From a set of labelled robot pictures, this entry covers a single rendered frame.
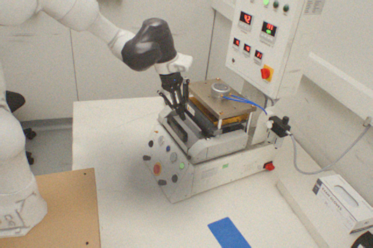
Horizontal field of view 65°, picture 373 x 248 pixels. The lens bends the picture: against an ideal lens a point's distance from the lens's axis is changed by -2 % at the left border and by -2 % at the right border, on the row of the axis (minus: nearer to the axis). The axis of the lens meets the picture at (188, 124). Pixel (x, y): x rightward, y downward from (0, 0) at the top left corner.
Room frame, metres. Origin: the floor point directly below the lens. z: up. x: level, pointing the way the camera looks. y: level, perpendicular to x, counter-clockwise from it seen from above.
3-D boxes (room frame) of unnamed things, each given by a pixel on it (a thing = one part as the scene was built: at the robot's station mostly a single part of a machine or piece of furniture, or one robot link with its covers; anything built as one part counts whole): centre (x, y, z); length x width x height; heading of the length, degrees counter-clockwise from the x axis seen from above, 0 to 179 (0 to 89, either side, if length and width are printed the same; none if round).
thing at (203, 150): (0.94, -0.12, 0.96); 0.26 x 0.05 x 0.07; 123
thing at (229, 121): (1.09, -0.11, 1.07); 0.22 x 0.17 x 0.10; 33
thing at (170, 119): (1.00, 0.05, 0.99); 0.15 x 0.02 x 0.04; 33
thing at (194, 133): (1.07, -0.07, 0.97); 0.30 x 0.22 x 0.08; 123
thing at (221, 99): (1.10, -0.15, 1.08); 0.31 x 0.24 x 0.13; 33
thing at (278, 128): (0.98, -0.34, 1.05); 0.15 x 0.05 x 0.15; 33
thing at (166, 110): (1.18, 0.02, 0.96); 0.25 x 0.05 x 0.07; 123
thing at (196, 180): (1.08, -0.11, 0.84); 0.53 x 0.37 x 0.17; 123
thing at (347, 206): (0.85, -0.65, 0.83); 0.23 x 0.12 x 0.07; 22
